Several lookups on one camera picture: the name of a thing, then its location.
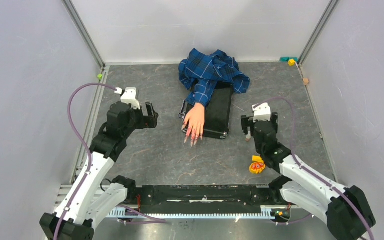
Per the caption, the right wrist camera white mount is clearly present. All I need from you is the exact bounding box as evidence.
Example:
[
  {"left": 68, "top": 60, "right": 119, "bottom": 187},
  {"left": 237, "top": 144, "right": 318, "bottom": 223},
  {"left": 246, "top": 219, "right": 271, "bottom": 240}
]
[{"left": 252, "top": 102, "right": 272, "bottom": 123}]

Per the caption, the tan wooden cube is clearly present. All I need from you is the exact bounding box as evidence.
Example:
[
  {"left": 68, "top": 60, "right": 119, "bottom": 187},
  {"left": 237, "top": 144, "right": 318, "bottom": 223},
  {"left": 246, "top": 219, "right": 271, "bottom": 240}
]
[{"left": 302, "top": 78, "right": 310, "bottom": 86}]

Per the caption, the blue plaid shirt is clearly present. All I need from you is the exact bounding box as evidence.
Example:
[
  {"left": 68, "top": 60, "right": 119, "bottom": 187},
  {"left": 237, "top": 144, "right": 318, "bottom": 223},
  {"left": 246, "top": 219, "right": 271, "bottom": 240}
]
[{"left": 178, "top": 48, "right": 251, "bottom": 106}]

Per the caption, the yellow cube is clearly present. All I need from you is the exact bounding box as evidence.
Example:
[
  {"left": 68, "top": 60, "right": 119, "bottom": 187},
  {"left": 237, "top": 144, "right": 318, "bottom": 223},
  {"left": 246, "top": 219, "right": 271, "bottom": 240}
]
[{"left": 288, "top": 58, "right": 296, "bottom": 66}]

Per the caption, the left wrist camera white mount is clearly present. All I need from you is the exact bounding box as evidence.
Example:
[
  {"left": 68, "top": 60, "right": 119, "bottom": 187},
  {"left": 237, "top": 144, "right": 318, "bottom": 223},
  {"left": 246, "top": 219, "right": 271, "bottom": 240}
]
[{"left": 114, "top": 87, "right": 141, "bottom": 110}]

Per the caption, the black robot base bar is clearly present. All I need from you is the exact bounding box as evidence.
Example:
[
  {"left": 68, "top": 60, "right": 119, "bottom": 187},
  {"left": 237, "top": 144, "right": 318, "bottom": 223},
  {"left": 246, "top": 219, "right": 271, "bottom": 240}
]
[{"left": 122, "top": 176, "right": 291, "bottom": 215}]

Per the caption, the fake hand with painted nails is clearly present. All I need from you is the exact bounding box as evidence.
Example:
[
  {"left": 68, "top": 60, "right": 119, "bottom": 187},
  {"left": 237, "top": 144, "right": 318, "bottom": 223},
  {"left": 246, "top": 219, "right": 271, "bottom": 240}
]
[{"left": 182, "top": 103, "right": 205, "bottom": 147}]

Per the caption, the white slotted cable rail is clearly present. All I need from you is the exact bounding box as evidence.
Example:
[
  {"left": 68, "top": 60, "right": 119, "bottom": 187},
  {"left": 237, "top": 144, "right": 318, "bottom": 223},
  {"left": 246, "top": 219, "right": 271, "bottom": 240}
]
[{"left": 105, "top": 206, "right": 276, "bottom": 220}]

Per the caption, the teal block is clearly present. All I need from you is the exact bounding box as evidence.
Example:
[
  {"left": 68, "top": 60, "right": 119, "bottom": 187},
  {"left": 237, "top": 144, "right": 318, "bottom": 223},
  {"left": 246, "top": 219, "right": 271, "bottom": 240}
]
[{"left": 279, "top": 56, "right": 299, "bottom": 62}]

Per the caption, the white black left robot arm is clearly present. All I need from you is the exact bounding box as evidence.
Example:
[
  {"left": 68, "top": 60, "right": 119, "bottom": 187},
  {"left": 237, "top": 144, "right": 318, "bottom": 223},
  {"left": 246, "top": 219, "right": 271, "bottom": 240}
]
[{"left": 39, "top": 101, "right": 159, "bottom": 240}]

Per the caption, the black ribbed block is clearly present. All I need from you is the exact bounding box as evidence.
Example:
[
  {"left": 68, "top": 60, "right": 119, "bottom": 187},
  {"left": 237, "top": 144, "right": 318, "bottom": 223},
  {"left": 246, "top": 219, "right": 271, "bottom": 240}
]
[{"left": 178, "top": 81, "right": 234, "bottom": 140}]

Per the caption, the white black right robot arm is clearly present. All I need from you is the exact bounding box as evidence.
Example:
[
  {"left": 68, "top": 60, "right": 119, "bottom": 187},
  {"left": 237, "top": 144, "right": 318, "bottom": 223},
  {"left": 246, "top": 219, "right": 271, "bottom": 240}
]
[{"left": 240, "top": 112, "right": 376, "bottom": 240}]

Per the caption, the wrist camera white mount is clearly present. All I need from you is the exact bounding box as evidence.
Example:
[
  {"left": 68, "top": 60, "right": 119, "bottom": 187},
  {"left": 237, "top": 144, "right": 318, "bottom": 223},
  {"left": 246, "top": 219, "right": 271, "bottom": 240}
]
[
  {"left": 252, "top": 102, "right": 272, "bottom": 123},
  {"left": 114, "top": 87, "right": 141, "bottom": 110}
]

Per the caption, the yellow orange toy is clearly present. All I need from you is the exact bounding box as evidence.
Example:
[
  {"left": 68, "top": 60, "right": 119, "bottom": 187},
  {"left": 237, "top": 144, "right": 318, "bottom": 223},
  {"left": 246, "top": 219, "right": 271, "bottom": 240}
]
[{"left": 248, "top": 155, "right": 266, "bottom": 174}]

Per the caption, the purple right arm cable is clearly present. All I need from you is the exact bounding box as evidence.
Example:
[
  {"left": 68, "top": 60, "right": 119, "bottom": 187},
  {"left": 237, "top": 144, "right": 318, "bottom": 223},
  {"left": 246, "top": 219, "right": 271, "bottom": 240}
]
[{"left": 254, "top": 96, "right": 377, "bottom": 240}]

